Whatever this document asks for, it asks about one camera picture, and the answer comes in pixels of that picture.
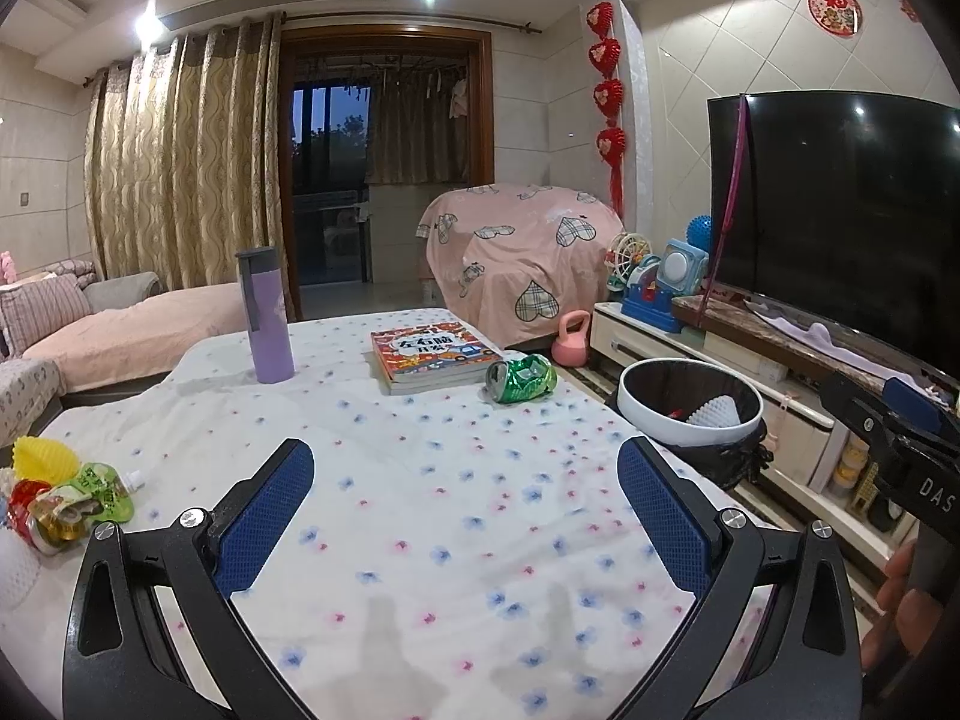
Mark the green spouted pouch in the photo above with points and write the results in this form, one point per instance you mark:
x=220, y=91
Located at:
x=105, y=495

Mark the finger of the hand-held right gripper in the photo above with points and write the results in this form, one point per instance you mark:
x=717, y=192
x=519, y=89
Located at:
x=915, y=409
x=855, y=412

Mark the black television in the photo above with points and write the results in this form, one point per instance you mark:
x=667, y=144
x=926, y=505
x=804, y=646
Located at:
x=840, y=202

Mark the light blue cube toy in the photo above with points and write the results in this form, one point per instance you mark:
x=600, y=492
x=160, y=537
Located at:
x=686, y=270

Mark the yellow cupcake liner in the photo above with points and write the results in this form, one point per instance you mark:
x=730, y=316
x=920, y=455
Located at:
x=41, y=457

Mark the white cloth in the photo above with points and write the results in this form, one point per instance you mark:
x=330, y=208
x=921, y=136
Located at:
x=825, y=341

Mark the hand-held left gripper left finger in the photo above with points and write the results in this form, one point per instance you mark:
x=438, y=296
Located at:
x=270, y=517

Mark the pink plush toy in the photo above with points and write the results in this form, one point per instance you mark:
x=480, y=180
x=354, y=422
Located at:
x=7, y=268

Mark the thin book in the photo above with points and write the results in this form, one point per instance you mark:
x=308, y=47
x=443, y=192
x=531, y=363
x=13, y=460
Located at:
x=435, y=388

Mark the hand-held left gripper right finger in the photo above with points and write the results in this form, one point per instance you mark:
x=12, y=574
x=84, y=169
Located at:
x=664, y=517

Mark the grey sofa cushion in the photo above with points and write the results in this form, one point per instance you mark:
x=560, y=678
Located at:
x=124, y=292

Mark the blue and red toy machine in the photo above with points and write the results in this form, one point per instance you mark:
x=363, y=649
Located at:
x=649, y=300

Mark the pink stick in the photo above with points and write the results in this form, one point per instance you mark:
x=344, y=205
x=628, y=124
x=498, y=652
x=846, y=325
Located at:
x=731, y=187

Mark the brown balcony curtain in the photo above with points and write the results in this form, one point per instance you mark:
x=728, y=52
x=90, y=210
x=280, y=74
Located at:
x=412, y=135

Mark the white foam fruit net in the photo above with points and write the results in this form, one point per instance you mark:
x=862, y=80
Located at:
x=712, y=414
x=19, y=574

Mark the person's right hand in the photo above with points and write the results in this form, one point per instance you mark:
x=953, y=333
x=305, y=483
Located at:
x=896, y=615

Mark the grey patterned sofa cover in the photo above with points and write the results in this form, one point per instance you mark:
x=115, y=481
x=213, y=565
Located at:
x=30, y=397

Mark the pink striped pillow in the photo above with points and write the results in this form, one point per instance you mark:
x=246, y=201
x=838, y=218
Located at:
x=45, y=311

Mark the red heart knot hanging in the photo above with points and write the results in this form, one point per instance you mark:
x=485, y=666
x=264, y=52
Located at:
x=606, y=97

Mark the beige patterned curtain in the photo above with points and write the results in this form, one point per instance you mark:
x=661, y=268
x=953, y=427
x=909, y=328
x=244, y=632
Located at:
x=187, y=165

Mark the crushed printed can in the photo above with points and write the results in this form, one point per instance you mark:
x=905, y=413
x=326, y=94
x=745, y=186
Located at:
x=60, y=529

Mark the crushed green can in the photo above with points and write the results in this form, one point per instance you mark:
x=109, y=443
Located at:
x=525, y=379

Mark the blue spiky ball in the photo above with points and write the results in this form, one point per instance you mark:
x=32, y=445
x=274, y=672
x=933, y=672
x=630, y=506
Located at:
x=701, y=229

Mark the pink heart-print cover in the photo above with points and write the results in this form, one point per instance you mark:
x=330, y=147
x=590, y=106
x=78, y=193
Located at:
x=510, y=255

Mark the crumpled red wrapper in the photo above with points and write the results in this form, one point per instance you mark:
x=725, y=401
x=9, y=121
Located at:
x=21, y=506

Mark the pink sofa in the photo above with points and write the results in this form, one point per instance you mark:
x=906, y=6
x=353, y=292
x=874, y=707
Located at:
x=150, y=322

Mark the orange picture book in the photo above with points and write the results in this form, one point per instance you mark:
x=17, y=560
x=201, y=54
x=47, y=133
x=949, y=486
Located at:
x=427, y=352

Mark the wooden door frame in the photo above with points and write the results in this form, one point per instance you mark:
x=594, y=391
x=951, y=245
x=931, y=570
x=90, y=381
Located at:
x=484, y=127

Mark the round red wall sticker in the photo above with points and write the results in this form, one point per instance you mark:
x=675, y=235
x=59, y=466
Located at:
x=835, y=9

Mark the curtain rod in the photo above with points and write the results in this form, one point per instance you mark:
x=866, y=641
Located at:
x=375, y=19

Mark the white-rimmed bin with black bag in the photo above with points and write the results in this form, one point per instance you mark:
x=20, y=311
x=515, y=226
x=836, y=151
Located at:
x=720, y=465

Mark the toy ferris wheel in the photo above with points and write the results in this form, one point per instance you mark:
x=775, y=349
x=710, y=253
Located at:
x=624, y=259

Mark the white floral tablecloth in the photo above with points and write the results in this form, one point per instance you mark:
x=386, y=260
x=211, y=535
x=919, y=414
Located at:
x=450, y=480

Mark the pink kettlebell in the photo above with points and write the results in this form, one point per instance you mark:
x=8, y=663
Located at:
x=571, y=349

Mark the purple water bottle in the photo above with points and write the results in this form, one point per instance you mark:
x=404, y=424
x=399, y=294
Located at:
x=270, y=330

